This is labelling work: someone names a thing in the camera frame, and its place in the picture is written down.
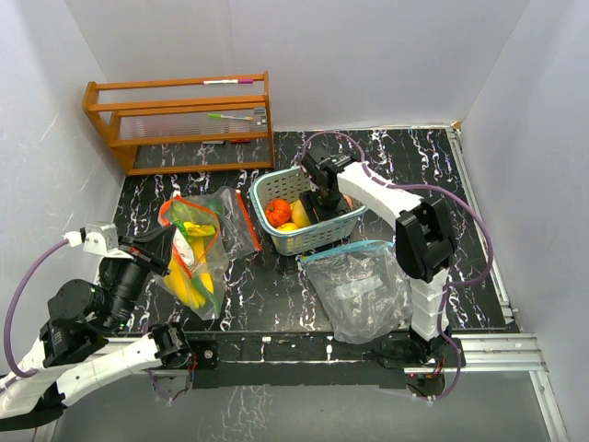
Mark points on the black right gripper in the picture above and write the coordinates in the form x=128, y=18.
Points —
x=314, y=212

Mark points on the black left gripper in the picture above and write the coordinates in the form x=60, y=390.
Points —
x=154, y=248

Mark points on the yellow pear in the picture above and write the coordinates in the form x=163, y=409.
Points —
x=298, y=215

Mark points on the yellow bananas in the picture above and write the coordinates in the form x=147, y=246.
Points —
x=188, y=279

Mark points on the orange carrot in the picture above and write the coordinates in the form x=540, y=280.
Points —
x=278, y=212

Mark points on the clear zip bag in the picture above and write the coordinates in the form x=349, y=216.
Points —
x=362, y=289
x=179, y=209
x=237, y=231

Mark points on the clear zip top bag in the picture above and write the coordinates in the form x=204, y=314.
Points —
x=237, y=231

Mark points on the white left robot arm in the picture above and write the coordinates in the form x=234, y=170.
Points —
x=62, y=366

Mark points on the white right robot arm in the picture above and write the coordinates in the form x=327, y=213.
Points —
x=424, y=237

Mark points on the teal plastic basket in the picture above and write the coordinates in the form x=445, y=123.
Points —
x=287, y=184

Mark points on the wooden rack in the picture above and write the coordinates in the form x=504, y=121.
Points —
x=129, y=116

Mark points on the green white marker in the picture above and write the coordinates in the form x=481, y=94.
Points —
x=220, y=116

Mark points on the pink white marker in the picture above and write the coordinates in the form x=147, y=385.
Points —
x=229, y=81

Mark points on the black metal base rail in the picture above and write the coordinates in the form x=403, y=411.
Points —
x=394, y=361

